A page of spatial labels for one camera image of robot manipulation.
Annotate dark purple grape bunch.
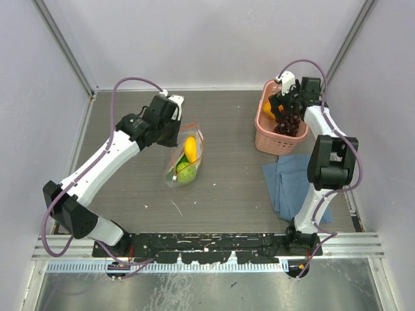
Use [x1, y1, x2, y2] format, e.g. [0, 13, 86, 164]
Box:
[274, 105, 301, 137]

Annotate yellow lemon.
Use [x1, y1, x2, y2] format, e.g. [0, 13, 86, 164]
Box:
[184, 136, 198, 163]

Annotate yellow orange mango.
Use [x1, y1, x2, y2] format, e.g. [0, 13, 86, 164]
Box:
[263, 102, 276, 120]

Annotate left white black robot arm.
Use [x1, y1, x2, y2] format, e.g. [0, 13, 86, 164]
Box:
[43, 94, 184, 257]

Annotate left aluminium frame post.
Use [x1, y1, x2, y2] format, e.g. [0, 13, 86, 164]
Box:
[32, 0, 96, 97]

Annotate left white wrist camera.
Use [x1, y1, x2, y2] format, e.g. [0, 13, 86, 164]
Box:
[159, 89, 185, 121]

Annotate pink plastic basket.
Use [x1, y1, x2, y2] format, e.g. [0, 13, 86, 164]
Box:
[254, 80, 310, 156]

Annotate aluminium frame post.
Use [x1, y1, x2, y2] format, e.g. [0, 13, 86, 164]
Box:
[32, 0, 96, 97]
[326, 0, 377, 84]

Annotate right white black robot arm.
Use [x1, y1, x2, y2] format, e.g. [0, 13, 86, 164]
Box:
[268, 71, 360, 255]

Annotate green custard apple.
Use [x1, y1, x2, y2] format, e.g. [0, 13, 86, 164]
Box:
[176, 163, 197, 184]

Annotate aluminium front rail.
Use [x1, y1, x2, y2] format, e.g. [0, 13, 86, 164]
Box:
[31, 233, 385, 261]

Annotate slotted cable duct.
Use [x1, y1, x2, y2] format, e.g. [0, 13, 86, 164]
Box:
[45, 260, 289, 273]

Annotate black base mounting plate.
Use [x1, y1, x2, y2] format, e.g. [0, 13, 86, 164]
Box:
[108, 233, 323, 264]

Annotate right aluminium frame post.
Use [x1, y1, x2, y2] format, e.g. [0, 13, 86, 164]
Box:
[326, 0, 377, 84]

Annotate clear red zip top bag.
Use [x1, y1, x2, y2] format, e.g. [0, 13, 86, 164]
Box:
[165, 122, 204, 188]

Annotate blue folded cloth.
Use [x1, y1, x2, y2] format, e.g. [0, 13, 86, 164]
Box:
[261, 154, 335, 224]

